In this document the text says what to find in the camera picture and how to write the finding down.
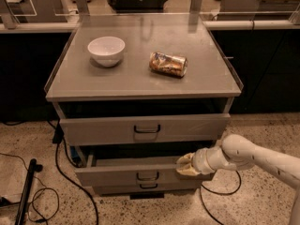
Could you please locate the crushed gold drink can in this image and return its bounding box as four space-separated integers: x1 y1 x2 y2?
149 52 188 78

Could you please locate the black floor cable right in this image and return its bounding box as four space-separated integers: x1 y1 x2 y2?
199 171 243 225

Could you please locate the grey drawer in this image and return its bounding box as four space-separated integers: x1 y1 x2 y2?
60 113 230 146
75 157 213 187
94 180 202 196

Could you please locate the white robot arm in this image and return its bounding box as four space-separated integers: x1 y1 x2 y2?
176 134 300 225

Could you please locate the thin black floor cable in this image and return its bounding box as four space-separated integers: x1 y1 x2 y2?
0 152 61 225

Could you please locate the grey bottom drawer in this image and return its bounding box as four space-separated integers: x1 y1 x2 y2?
94 180 202 196

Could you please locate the white ceramic bowl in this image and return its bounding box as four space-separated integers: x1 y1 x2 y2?
87 37 126 68

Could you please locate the grey drawer cabinet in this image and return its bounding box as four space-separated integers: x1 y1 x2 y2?
43 12 244 201

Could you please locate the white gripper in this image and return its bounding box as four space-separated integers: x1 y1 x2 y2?
176 147 230 176

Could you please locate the grey background table left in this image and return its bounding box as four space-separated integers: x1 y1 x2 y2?
1 0 67 23

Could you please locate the thick black floor cable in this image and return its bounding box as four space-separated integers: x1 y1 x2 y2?
47 120 100 225

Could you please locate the grey top drawer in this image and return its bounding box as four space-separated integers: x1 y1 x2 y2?
60 113 230 146

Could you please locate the black pole on floor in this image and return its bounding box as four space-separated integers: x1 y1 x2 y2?
14 158 42 225

